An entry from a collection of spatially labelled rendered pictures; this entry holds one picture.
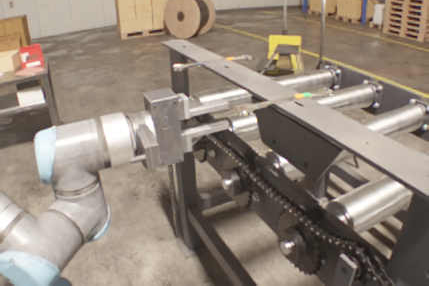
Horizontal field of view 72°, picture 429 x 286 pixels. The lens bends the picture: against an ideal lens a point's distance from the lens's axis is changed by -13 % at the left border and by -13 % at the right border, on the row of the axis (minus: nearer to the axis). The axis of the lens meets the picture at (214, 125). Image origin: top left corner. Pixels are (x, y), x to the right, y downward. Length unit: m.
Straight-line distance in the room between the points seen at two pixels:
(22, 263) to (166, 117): 0.33
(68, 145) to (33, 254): 0.18
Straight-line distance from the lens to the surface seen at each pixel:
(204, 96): 1.49
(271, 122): 0.88
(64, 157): 0.56
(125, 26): 8.19
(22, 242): 0.55
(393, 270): 0.69
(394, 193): 0.97
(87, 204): 0.61
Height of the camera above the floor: 1.44
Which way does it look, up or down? 26 degrees down
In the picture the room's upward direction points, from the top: 2 degrees counter-clockwise
